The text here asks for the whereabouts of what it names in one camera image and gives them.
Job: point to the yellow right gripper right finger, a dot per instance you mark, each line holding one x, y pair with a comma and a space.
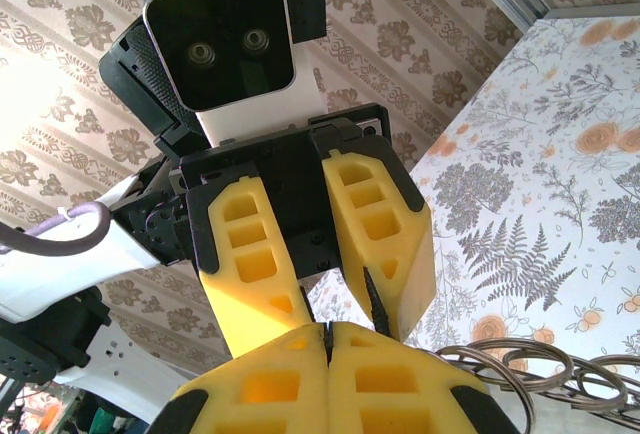
400, 394

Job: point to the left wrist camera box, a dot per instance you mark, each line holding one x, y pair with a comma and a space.
215, 39

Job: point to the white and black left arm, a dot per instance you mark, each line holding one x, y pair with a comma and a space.
60, 279

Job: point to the floral table cover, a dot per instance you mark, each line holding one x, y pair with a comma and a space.
540, 179

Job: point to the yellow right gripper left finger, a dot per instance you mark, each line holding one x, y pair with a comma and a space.
265, 394

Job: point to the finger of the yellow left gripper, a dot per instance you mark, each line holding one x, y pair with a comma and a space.
380, 234
250, 274

